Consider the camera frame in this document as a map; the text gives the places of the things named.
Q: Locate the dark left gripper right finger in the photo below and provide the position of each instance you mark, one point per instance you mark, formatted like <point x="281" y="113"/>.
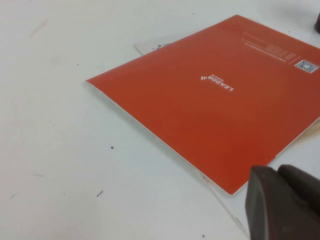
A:
<point x="302" y="185"/>

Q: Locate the black mesh pen holder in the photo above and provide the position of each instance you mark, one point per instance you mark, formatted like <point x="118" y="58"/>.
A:
<point x="317" y="23"/>

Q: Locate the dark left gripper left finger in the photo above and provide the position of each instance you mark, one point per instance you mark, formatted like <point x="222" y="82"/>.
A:
<point x="275" y="212"/>

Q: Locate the white paper with small logo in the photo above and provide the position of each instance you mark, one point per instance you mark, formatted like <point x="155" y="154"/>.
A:
<point x="150" y="47"/>

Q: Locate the orange LEADOR brochure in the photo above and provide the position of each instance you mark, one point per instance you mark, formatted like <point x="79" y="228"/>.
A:
<point x="200" y="112"/>

